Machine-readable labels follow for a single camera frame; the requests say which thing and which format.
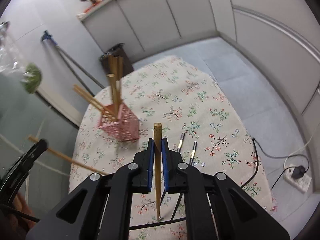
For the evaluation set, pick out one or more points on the pink perforated utensil holder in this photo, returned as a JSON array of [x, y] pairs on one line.
[[126, 128]]

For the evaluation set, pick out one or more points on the floral tablecloth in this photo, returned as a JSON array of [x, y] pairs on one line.
[[184, 100]]

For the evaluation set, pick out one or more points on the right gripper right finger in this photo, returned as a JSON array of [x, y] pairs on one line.
[[215, 206]]

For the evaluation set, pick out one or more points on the wooden chopstick gripper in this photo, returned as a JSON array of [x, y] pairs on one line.
[[74, 162]]

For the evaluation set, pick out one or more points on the white power strip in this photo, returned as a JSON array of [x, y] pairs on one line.
[[301, 184]]

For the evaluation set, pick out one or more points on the black power adapter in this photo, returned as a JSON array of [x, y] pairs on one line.
[[298, 172]]

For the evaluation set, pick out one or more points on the grey kitchen cabinets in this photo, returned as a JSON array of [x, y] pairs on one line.
[[281, 37]]

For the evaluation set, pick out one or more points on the plastic bag with greens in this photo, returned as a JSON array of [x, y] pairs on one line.
[[15, 66]]

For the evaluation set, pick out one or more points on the wooden chopsticks in holder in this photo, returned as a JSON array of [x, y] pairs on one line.
[[109, 111]]

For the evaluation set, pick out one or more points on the wooden chopstick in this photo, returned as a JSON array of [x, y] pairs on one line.
[[157, 137]]

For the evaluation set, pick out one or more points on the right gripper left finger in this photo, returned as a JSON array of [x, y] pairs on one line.
[[100, 206]]

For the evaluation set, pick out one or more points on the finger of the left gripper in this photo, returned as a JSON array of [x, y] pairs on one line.
[[19, 171]]

